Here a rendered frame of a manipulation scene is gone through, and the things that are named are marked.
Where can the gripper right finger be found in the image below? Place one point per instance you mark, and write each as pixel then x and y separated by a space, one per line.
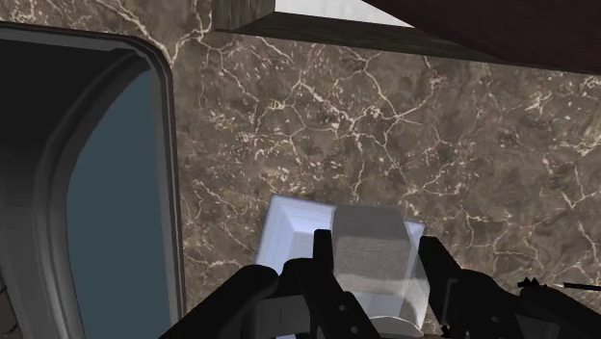
pixel 474 305

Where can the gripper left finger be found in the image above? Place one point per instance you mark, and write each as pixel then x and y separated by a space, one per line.
pixel 300 300

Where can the white square dish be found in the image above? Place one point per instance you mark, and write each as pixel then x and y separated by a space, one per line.
pixel 291 230

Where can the grey block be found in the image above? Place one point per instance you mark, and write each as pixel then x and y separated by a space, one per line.
pixel 371 244

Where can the thin black utensil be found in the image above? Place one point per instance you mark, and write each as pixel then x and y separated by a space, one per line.
pixel 587 285

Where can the grey sink basin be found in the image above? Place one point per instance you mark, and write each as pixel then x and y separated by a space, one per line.
pixel 117 211

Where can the dark wooden cabinet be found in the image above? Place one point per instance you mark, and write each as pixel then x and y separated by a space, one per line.
pixel 328 33

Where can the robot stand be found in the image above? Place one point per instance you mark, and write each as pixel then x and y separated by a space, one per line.
pixel 516 28

